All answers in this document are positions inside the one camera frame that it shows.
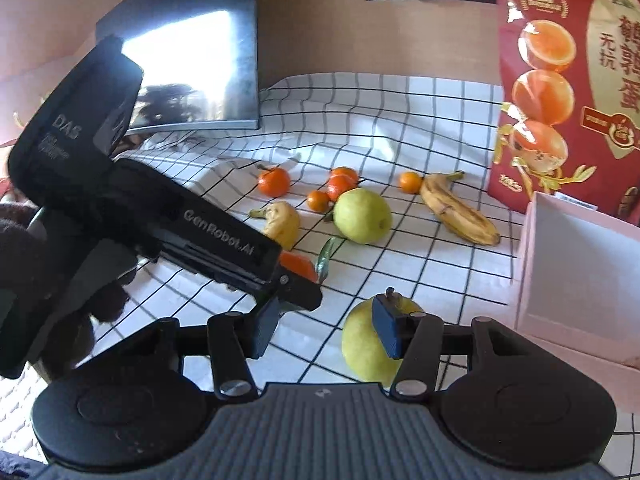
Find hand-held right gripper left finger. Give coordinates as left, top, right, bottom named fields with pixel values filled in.
left=102, top=298, right=282, bottom=402

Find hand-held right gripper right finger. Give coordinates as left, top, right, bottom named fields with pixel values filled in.
left=371, top=293, right=546, bottom=402

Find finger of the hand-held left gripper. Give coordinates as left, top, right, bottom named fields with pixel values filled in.
left=274, top=266, right=324, bottom=312

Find yellow-green pear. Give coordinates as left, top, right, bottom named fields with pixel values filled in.
left=341, top=296, right=426, bottom=386

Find small yellow banana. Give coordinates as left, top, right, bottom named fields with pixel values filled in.
left=248, top=201, right=301, bottom=251

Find pale green pear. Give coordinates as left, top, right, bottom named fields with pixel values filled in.
left=333, top=188, right=392, bottom=245

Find large spotted banana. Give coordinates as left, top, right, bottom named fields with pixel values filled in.
left=419, top=171, right=502, bottom=247

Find pink cardboard box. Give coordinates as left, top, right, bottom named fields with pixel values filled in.
left=515, top=191, right=640, bottom=413

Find person's left hand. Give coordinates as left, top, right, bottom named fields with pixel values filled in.
left=0, top=201, right=138, bottom=378

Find black checked white cloth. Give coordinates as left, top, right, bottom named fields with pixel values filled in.
left=47, top=74, right=640, bottom=466

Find tangerine with stem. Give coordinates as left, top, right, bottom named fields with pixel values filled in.
left=257, top=165, right=291, bottom=198

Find black monitor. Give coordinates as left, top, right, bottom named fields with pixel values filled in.
left=95, top=0, right=261, bottom=136

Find white quilted mattress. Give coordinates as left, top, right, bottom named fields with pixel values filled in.
left=0, top=372, right=48, bottom=461

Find red snack bag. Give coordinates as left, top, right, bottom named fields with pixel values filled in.
left=487, top=0, right=640, bottom=221

